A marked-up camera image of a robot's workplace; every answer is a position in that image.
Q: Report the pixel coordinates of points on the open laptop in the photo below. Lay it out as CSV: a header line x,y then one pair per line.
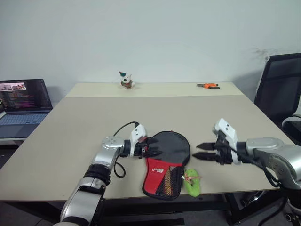
x,y
23,101

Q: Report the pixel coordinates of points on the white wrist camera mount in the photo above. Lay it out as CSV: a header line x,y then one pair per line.
x,y
138,131
227,128

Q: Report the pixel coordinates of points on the black mesh office chair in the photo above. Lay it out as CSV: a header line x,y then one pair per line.
x,y
279,89

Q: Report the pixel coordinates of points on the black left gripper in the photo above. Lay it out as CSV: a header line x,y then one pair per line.
x,y
142,148

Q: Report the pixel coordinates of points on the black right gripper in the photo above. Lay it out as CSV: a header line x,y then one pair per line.
x,y
222,153

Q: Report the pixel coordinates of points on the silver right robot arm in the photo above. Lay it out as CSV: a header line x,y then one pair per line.
x,y
275,153

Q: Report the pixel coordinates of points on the black table frame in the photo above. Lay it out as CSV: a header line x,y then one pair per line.
x,y
164,204

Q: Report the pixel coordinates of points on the white plush toy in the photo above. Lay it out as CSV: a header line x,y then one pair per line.
x,y
127,81

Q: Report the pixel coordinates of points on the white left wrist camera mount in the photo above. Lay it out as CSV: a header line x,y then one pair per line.
x,y
138,131

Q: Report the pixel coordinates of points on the black and red paddle case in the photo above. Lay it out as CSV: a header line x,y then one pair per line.
x,y
169,150

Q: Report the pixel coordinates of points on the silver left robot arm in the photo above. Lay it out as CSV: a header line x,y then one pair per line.
x,y
103,155

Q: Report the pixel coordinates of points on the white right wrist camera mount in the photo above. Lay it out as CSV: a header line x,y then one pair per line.
x,y
227,128

